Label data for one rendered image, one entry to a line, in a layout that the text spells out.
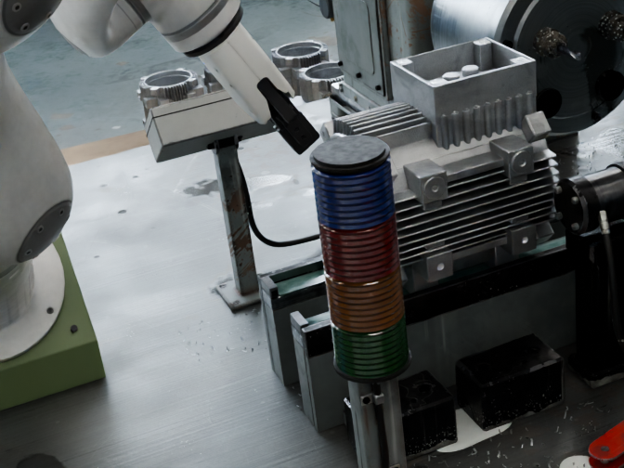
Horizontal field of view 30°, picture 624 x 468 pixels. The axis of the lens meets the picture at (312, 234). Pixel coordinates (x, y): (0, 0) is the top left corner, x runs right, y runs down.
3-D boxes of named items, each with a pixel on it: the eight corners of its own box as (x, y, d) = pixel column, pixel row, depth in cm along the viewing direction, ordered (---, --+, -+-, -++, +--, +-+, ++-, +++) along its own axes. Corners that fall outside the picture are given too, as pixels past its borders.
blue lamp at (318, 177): (374, 188, 92) (369, 136, 90) (409, 216, 87) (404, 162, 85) (305, 209, 90) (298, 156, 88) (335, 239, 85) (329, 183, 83)
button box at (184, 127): (283, 130, 149) (270, 92, 150) (295, 111, 142) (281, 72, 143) (155, 164, 144) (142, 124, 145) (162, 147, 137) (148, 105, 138)
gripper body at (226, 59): (162, 33, 121) (227, 108, 127) (192, 58, 112) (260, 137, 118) (216, -15, 121) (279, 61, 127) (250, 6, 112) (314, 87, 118)
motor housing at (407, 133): (476, 204, 142) (468, 57, 134) (565, 267, 127) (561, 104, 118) (328, 249, 137) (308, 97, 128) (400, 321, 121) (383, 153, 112)
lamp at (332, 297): (384, 287, 96) (380, 239, 94) (418, 319, 91) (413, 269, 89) (318, 308, 95) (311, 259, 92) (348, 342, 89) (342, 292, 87)
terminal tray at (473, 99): (487, 97, 132) (485, 35, 129) (539, 125, 123) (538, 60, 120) (393, 123, 129) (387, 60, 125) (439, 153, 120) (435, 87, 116)
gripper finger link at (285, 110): (234, 61, 117) (241, 76, 122) (285, 116, 115) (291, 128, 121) (242, 53, 117) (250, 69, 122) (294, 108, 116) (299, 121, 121)
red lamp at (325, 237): (380, 239, 94) (374, 188, 92) (413, 269, 89) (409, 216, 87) (311, 259, 92) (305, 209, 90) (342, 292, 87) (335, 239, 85)
